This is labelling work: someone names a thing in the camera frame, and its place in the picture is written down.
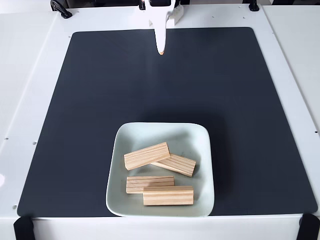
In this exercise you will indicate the grooved wooden block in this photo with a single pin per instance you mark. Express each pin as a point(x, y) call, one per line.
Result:
point(136, 185)
point(146, 156)

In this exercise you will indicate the striped wooden block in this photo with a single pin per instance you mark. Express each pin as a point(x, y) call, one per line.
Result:
point(168, 196)
point(178, 165)

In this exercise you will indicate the white square plate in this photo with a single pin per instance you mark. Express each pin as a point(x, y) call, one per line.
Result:
point(160, 135)

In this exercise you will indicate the black table clamp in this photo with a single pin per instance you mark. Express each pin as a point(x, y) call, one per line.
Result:
point(61, 8)
point(142, 5)
point(253, 5)

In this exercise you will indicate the black table mat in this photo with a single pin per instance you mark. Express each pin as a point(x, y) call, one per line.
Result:
point(75, 125)

